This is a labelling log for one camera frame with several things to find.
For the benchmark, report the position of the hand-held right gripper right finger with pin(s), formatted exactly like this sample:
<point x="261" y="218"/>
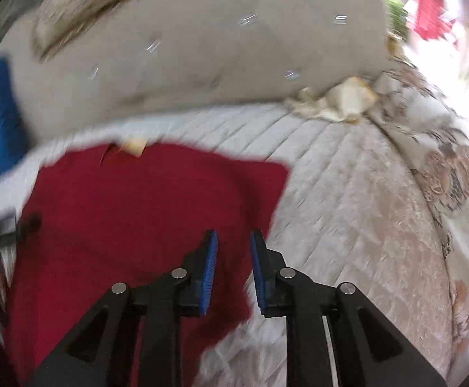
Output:
<point x="258" y="274"/>

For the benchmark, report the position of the cream quilted bedspread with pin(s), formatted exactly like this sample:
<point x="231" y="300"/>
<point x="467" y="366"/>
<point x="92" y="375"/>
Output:
<point x="339" y="217"/>

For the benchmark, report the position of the patterned beige pillow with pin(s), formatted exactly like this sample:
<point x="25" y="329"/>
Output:
<point x="93" y="4"/>

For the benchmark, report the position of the red garment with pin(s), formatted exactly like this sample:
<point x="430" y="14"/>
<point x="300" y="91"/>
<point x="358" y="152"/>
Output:
<point x="137" y="217"/>

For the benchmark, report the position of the cream crumpled cloth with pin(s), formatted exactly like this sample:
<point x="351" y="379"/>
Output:
<point x="335" y="98"/>

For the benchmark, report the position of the beige tufted headboard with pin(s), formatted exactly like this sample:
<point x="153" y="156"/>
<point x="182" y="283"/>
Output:
<point x="202" y="48"/>

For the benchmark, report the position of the red hanging cloth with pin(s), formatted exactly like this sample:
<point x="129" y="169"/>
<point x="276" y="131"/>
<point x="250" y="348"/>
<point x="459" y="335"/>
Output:
<point x="430" y="6"/>

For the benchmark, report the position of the floral printed blanket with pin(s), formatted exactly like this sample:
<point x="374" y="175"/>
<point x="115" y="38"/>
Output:
<point x="448" y="169"/>

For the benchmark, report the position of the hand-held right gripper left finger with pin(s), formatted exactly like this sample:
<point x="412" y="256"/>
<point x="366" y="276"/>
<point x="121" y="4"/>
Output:
<point x="209" y="274"/>

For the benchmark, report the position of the green plant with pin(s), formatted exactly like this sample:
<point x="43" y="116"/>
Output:
<point x="395" y="14"/>

